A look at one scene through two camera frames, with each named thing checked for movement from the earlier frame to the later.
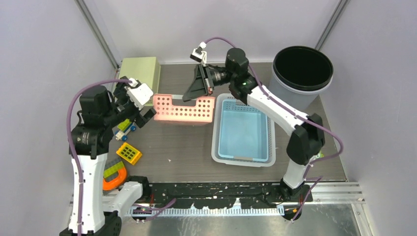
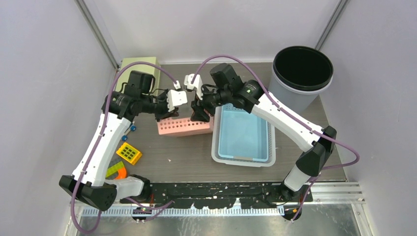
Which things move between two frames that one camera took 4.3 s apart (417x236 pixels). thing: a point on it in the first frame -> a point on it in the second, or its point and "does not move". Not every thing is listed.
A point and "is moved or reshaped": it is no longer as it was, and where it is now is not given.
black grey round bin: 299,74 does not move
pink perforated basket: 164,110 is moved or reshaped
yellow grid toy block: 129,153 does not move
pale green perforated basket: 146,70 does not move
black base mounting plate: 226,193 does not move
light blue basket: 244,132 does not move
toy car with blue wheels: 124,128 does not move
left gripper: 121,93 -> 165,113
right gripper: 201,84 -> 201,103
